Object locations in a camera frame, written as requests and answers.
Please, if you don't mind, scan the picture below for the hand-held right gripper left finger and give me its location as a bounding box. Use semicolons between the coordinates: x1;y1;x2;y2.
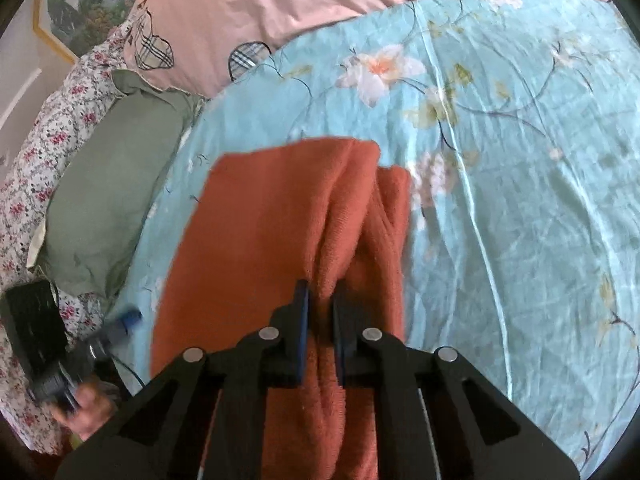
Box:
53;280;311;480

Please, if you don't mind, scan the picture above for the pink quilt with plaid hearts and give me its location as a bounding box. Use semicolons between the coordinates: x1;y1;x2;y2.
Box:
122;0;610;100

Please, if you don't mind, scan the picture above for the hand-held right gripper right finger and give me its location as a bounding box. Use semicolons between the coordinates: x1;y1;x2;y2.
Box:
332;295;582;480

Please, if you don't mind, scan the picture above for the orange knit sweater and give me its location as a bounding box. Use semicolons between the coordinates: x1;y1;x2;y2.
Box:
149;137;414;480

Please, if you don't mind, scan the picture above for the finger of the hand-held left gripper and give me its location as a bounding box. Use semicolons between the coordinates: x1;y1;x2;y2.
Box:
82;332;120;362
106;309;144;342

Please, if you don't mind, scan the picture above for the white floral print bedding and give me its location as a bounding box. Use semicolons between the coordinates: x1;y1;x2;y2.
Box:
0;15;147;457

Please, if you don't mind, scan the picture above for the light blue floral bedsheet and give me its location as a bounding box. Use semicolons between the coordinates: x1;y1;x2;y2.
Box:
106;0;640;480

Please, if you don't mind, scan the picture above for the framed landscape painting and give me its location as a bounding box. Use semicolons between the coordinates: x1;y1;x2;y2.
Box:
32;0;147;65

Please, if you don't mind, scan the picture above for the green pillow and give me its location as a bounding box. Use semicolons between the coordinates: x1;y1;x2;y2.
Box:
27;69;202;300

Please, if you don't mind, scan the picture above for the person's left hand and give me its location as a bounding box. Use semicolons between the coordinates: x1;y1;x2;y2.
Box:
52;384;123;442

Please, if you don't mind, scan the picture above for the black cable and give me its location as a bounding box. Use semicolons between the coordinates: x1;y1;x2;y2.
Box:
111;356;147;390

